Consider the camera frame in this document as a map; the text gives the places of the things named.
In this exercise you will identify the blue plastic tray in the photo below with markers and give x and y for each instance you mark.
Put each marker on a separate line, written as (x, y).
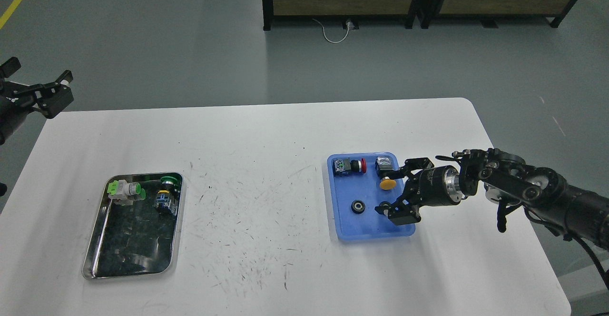
(344, 190)

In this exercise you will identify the yellow push button switch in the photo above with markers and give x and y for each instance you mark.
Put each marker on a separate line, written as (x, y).
(387, 171)

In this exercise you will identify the red push button switch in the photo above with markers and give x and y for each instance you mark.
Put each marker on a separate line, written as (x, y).
(342, 167)

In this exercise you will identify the green push button switch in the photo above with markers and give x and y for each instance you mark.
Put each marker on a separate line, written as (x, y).
(125, 193)

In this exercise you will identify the silver metal tray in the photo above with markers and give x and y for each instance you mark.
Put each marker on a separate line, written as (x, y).
(134, 241)

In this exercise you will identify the black gripper screen right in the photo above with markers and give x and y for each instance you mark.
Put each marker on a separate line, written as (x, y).
(434, 186)

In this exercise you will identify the black gear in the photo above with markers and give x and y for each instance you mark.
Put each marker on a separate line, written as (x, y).
(358, 207)

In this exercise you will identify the green mushroom button switch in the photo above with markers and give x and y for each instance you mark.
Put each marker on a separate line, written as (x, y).
(166, 200)

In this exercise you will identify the black gripper screen left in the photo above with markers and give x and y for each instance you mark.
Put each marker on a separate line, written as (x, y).
(48, 99)

